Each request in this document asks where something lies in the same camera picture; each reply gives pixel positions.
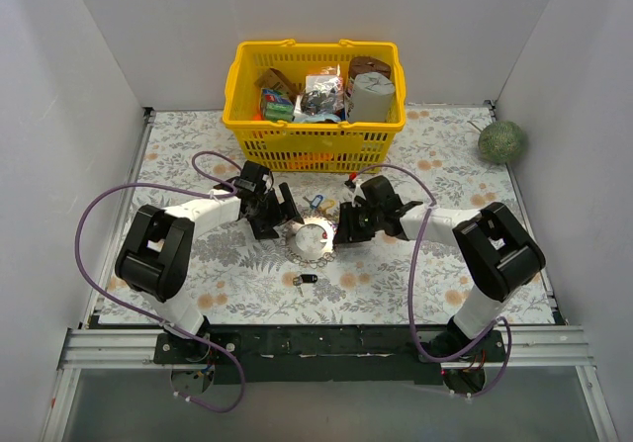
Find blue key tag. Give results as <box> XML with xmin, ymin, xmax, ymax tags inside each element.
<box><xmin>305</xmin><ymin>195</ymin><xmax>324</xmax><ymax>210</ymax></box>

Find yellow key tag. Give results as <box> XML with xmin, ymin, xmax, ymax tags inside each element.
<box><xmin>318</xmin><ymin>199</ymin><xmax>336</xmax><ymax>215</ymax></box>

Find silver key ring with hooks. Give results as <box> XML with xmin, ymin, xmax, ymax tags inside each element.
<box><xmin>281</xmin><ymin>217</ymin><xmax>342</xmax><ymax>268</ymax></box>

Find black head key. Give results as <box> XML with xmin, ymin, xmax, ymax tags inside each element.
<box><xmin>293</xmin><ymin>274</ymin><xmax>318</xmax><ymax>287</ymax></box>

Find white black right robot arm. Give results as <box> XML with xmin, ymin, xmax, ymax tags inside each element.
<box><xmin>333</xmin><ymin>175</ymin><xmax>546</xmax><ymax>362</ymax></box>

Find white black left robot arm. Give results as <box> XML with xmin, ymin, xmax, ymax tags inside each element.
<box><xmin>115</xmin><ymin>161</ymin><xmax>304</xmax><ymax>363</ymax></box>

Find yellow plastic basket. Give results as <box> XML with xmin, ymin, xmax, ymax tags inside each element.
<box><xmin>223</xmin><ymin>39</ymin><xmax>407</xmax><ymax>173</ymax></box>

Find green small box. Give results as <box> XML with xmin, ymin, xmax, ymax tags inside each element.
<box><xmin>260</xmin><ymin>88</ymin><xmax>294</xmax><ymax>122</ymax></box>

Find grey paper roll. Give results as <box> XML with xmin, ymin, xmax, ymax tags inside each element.
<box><xmin>346</xmin><ymin>72</ymin><xmax>396</xmax><ymax>123</ymax></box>

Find clear bag of small items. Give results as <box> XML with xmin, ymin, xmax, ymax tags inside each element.
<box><xmin>294</xmin><ymin>65</ymin><xmax>344</xmax><ymax>124</ymax></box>

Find brown cardboard packet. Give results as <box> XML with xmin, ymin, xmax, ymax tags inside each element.
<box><xmin>255</xmin><ymin>68</ymin><xmax>299</xmax><ymax>101</ymax></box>

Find black base bar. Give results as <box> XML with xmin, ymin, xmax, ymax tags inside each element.
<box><xmin>153</xmin><ymin>324</ymin><xmax>505</xmax><ymax>385</ymax></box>

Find brown round box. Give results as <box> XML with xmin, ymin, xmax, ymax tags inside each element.
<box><xmin>348</xmin><ymin>56</ymin><xmax>392</xmax><ymax>79</ymax></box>

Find green yarn ball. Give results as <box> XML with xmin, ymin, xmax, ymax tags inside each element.
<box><xmin>478</xmin><ymin>121</ymin><xmax>527</xmax><ymax>164</ymax></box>

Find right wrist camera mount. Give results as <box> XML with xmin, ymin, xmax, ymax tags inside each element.
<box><xmin>345</xmin><ymin>174</ymin><xmax>366</xmax><ymax>206</ymax></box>

